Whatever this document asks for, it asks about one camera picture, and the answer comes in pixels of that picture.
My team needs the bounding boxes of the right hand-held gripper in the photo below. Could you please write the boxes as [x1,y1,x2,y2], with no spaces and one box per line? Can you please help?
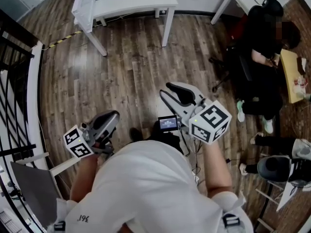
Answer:
[159,82,232,145]

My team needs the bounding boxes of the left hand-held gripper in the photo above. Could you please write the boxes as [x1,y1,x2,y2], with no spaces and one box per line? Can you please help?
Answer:
[63,110,120,159]

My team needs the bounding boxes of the white microwave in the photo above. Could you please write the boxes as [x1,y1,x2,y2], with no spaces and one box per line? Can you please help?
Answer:
[72,0,149,33]

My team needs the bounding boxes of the person's right forearm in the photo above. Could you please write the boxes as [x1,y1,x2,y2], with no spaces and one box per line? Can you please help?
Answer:
[201,142,233,199]

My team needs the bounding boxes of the person's left forearm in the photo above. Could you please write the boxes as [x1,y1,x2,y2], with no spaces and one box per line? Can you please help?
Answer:
[69,153,101,202]

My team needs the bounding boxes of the small black screen device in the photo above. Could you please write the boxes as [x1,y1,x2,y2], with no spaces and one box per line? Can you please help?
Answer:
[157,115,179,133]

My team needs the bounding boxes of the person's left black shoe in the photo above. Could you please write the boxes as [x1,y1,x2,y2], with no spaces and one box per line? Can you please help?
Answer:
[129,127,144,143]

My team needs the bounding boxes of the person's black trousers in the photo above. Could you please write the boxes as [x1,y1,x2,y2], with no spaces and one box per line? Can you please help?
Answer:
[143,130,185,155]

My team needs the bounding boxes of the person's white shirt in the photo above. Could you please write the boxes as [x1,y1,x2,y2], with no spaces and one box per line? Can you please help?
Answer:
[46,139,255,233]

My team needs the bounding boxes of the yellow black striped strip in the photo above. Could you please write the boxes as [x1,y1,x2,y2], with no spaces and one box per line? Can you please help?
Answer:
[48,30,83,49]

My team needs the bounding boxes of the red box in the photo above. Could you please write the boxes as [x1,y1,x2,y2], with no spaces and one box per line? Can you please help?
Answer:
[230,16,249,40]

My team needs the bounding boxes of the grey flat board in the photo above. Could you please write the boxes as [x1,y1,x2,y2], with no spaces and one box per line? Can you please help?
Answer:
[11,161,64,229]

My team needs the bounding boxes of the white table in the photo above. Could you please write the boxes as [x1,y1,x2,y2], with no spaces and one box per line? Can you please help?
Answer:
[71,0,179,57]

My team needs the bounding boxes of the black metal railing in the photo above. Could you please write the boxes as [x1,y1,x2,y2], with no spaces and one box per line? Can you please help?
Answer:
[0,16,39,162]

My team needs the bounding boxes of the light wooden table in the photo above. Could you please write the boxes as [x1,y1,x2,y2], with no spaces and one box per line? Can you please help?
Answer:
[279,49,311,104]

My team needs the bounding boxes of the black office chair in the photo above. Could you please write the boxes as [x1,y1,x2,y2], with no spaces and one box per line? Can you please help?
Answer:
[208,0,285,99]

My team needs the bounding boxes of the thin black cable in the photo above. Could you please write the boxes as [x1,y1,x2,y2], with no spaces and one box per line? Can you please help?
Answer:
[178,126,203,179]

